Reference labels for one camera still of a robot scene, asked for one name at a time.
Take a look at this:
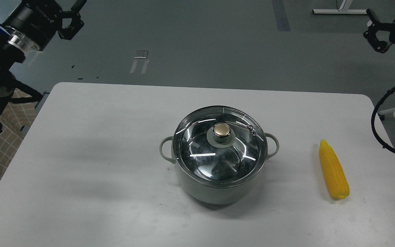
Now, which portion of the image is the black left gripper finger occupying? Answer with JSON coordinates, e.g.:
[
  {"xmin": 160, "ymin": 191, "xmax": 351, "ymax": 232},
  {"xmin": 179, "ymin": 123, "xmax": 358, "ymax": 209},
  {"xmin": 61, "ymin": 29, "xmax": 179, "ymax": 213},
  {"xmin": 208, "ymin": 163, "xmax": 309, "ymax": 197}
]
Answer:
[
  {"xmin": 58, "ymin": 14, "xmax": 84, "ymax": 40},
  {"xmin": 62, "ymin": 0, "xmax": 87, "ymax": 18}
]

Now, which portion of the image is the grey pot with steel interior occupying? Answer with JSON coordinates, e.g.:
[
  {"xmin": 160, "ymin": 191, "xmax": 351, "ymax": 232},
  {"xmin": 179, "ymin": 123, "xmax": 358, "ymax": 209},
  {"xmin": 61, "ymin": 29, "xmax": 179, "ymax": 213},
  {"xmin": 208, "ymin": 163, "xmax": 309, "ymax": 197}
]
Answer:
[{"xmin": 159, "ymin": 133, "xmax": 280, "ymax": 205}]

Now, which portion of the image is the beige checkered cloth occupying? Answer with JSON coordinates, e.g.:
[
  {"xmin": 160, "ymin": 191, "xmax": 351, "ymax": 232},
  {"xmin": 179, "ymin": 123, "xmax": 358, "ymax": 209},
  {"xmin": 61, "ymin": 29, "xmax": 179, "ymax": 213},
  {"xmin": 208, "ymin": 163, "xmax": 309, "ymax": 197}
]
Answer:
[{"xmin": 0, "ymin": 102, "xmax": 37, "ymax": 180}]

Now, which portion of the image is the glass pot lid gold knob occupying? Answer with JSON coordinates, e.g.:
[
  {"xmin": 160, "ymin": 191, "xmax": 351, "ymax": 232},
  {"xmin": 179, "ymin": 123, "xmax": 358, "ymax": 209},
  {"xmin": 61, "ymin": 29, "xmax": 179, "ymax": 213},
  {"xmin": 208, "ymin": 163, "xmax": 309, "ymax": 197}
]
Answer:
[{"xmin": 172, "ymin": 105, "xmax": 271, "ymax": 187}]

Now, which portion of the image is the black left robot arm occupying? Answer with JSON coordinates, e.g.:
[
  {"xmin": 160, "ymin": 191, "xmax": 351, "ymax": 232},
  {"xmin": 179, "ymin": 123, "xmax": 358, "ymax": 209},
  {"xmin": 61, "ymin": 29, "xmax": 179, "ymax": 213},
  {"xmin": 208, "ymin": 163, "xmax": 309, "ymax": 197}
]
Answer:
[{"xmin": 0, "ymin": 0, "xmax": 86, "ymax": 133}]

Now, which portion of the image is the black cable loop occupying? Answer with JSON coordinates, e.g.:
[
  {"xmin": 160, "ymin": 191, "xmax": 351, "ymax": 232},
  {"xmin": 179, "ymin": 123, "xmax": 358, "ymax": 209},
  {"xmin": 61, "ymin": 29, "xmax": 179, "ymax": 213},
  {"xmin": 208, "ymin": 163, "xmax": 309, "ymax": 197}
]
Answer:
[{"xmin": 371, "ymin": 79, "xmax": 395, "ymax": 162}]

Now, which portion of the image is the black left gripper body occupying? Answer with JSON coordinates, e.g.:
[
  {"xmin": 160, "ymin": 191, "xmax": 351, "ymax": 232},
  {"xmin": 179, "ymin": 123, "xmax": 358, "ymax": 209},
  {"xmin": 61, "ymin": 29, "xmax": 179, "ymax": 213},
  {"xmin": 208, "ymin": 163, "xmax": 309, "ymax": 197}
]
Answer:
[{"xmin": 3, "ymin": 0, "xmax": 63, "ymax": 49}]

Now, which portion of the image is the yellow corn cob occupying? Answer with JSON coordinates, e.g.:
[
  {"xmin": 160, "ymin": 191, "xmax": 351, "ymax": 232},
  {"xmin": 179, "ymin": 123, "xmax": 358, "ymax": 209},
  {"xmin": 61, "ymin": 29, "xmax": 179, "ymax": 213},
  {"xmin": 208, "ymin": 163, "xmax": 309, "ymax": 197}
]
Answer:
[{"xmin": 319, "ymin": 139, "xmax": 350, "ymax": 200}]

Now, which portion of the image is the white stand base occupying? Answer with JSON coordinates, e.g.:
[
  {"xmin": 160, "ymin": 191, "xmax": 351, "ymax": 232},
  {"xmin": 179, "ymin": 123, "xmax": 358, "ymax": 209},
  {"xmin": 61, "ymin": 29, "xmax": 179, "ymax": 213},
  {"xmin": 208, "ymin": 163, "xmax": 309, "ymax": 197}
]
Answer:
[{"xmin": 312, "ymin": 0, "xmax": 367, "ymax": 15}]

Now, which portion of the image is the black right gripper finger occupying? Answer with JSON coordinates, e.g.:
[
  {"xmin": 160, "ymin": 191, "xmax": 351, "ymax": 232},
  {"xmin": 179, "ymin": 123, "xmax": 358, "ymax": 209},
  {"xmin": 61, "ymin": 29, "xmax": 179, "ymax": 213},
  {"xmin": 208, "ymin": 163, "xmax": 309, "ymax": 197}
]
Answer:
[
  {"xmin": 363, "ymin": 29, "xmax": 395, "ymax": 53},
  {"xmin": 366, "ymin": 9, "xmax": 394, "ymax": 31}
]

